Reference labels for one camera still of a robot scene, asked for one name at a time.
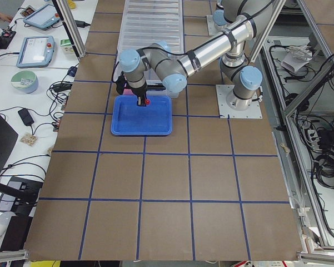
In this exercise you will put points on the round green tape tin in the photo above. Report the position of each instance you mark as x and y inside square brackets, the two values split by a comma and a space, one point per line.
[25, 81]

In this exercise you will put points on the green white carton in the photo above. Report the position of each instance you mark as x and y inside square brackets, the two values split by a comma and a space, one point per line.
[66, 46]

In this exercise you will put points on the near blue teach pendant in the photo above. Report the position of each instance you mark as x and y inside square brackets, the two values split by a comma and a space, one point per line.
[36, 51]

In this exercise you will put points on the clear plastic box lid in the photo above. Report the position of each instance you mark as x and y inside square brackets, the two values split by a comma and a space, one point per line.
[147, 22]

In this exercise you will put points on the far blue teach pendant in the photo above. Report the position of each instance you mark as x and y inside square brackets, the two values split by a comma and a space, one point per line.
[43, 18]

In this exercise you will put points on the aluminium frame post left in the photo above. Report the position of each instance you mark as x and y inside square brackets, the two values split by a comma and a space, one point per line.
[70, 26]

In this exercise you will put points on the white paper roll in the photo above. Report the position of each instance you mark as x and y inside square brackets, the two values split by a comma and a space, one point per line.
[5, 219]

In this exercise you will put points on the clear plastic storage box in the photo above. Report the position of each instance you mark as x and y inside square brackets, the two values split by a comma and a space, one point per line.
[155, 80]

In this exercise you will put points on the blue plastic tray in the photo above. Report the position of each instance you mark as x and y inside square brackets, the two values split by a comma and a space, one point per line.
[155, 119]

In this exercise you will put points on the blue teach pendant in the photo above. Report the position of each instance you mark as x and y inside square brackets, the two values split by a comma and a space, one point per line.
[36, 51]
[43, 18]

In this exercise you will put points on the black power adapter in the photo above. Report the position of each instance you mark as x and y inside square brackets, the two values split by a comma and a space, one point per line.
[25, 117]

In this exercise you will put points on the black gripper near tray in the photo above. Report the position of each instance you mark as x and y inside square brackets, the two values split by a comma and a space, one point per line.
[139, 92]

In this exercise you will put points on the silver robot arm near tray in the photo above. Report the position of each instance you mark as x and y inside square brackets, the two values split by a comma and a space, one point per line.
[245, 20]

